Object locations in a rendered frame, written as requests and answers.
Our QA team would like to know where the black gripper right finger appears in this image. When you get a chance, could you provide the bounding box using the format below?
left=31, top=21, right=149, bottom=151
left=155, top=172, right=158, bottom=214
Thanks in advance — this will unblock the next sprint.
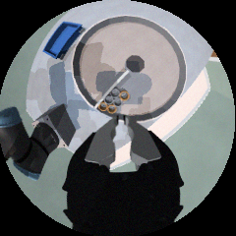
left=123, top=115, right=184, bottom=188

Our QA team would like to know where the blue open crate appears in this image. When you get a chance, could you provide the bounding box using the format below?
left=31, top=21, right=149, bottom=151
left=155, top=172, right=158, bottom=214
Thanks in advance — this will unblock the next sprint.
left=42, top=22, right=85, bottom=60

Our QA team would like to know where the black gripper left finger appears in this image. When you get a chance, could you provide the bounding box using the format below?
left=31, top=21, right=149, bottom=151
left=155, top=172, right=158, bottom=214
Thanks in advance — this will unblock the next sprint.
left=62, top=115, right=119, bottom=192

